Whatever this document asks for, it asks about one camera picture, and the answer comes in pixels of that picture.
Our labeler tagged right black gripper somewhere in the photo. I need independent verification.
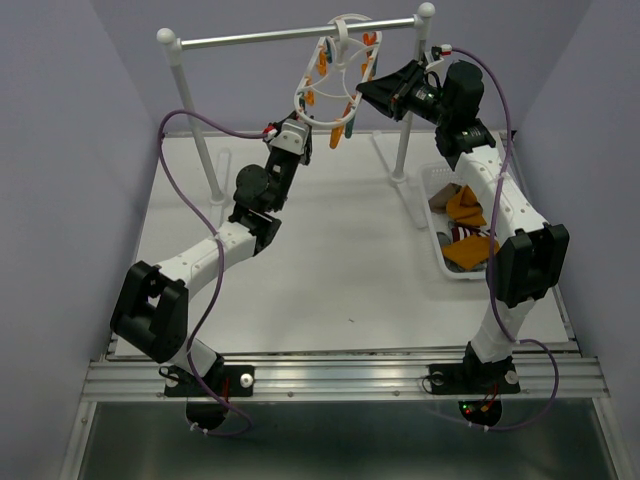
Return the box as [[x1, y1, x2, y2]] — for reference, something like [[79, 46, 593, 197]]
[[353, 59, 451, 127]]

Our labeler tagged white round clip hanger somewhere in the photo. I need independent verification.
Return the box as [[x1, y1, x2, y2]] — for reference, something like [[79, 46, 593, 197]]
[[293, 13, 382, 140]]

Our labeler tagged mustard brown striped sock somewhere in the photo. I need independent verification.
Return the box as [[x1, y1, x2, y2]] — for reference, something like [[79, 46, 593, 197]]
[[446, 186, 487, 228]]

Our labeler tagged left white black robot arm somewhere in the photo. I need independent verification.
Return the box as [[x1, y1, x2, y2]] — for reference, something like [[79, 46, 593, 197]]
[[110, 113, 312, 394]]

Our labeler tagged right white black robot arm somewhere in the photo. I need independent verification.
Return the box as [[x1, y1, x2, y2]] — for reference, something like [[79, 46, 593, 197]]
[[356, 60, 570, 395]]

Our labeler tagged yellow orange clothes peg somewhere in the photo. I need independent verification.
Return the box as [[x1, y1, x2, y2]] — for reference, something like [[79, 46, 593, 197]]
[[329, 125, 345, 150]]

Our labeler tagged teal clothes peg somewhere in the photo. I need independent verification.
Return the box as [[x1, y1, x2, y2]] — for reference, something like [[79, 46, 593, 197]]
[[344, 115, 356, 139]]

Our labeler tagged white plastic laundry basket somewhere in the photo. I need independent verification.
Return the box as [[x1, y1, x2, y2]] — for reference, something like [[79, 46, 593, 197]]
[[417, 164, 486, 281]]

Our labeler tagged beige sock in basket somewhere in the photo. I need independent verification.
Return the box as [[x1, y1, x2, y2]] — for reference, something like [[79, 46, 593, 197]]
[[428, 183, 461, 213]]

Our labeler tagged white clothes drying rack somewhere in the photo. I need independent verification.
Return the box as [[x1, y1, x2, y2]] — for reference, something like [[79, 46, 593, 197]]
[[156, 2, 436, 219]]

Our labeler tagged mustard sock in basket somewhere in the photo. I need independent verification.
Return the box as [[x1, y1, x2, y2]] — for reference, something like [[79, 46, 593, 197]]
[[441, 235, 500, 271]]

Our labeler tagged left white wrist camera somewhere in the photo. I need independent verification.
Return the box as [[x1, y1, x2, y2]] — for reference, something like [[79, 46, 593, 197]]
[[265, 120, 311, 156]]

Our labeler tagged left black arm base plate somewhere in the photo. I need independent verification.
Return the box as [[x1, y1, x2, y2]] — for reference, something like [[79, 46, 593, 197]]
[[158, 365, 255, 399]]

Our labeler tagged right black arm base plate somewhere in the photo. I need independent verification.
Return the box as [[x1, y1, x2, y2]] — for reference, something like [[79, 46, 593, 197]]
[[428, 363, 521, 396]]

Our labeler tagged aluminium rail frame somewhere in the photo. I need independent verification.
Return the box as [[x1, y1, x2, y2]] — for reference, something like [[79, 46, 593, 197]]
[[60, 343, 635, 479]]

